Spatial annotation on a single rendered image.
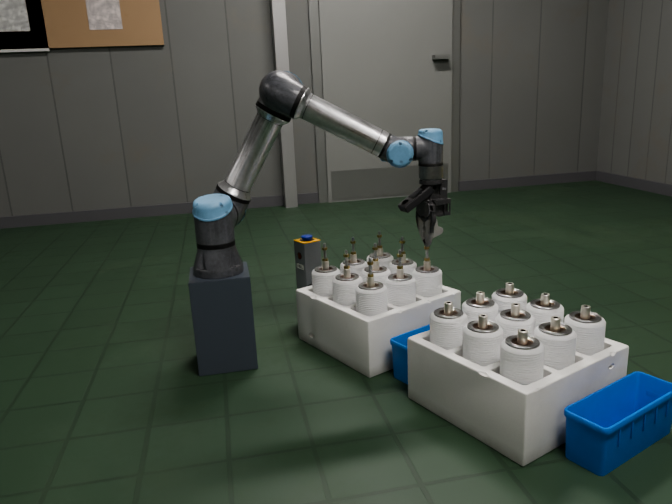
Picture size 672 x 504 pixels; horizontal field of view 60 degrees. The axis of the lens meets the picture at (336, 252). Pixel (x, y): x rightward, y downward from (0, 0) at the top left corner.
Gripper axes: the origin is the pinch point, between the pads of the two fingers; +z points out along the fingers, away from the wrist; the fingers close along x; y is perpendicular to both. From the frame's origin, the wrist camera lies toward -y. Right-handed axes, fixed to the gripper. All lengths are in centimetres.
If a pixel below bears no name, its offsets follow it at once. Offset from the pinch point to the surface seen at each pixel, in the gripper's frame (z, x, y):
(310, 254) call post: 7.5, 32.9, -26.1
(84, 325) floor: 35, 80, -101
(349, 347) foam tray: 27.6, -4.0, -30.4
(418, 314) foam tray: 19.4, -9.8, -9.2
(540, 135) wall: -6, 213, 258
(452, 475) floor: 34, -61, -35
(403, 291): 12.3, -6.6, -12.5
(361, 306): 14.4, -6.2, -26.9
